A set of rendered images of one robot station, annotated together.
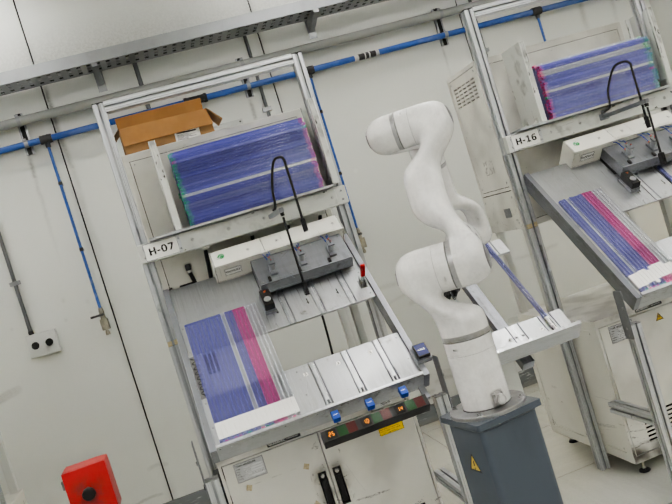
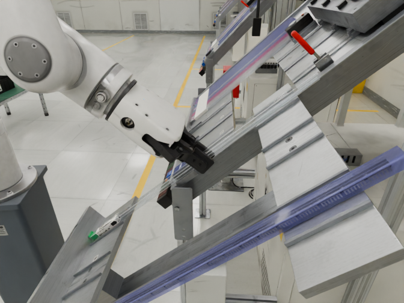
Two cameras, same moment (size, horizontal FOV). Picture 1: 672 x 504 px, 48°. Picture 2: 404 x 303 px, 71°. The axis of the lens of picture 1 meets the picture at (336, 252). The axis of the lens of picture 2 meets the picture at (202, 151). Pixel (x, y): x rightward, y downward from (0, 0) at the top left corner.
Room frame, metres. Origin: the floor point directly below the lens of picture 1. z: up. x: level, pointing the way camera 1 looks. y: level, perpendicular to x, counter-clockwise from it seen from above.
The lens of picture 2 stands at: (2.56, -0.70, 1.16)
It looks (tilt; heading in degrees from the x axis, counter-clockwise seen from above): 29 degrees down; 106
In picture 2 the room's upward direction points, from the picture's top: straight up
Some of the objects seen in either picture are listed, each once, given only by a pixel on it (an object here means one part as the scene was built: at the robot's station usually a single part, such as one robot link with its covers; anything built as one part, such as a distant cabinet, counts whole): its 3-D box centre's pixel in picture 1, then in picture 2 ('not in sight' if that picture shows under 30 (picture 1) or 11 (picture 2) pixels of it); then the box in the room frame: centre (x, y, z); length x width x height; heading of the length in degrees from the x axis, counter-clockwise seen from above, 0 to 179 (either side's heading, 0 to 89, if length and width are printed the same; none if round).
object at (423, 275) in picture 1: (439, 293); not in sight; (1.86, -0.21, 1.00); 0.19 x 0.12 x 0.24; 75
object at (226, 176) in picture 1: (246, 172); not in sight; (2.77, 0.23, 1.52); 0.51 x 0.13 x 0.27; 102
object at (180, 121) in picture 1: (191, 119); not in sight; (3.04, 0.39, 1.82); 0.68 x 0.30 x 0.20; 102
